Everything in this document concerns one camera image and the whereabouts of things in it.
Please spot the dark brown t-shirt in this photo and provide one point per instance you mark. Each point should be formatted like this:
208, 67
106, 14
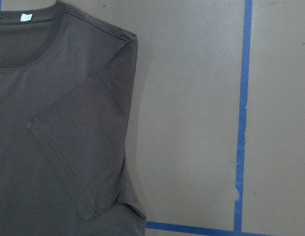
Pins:
66, 84

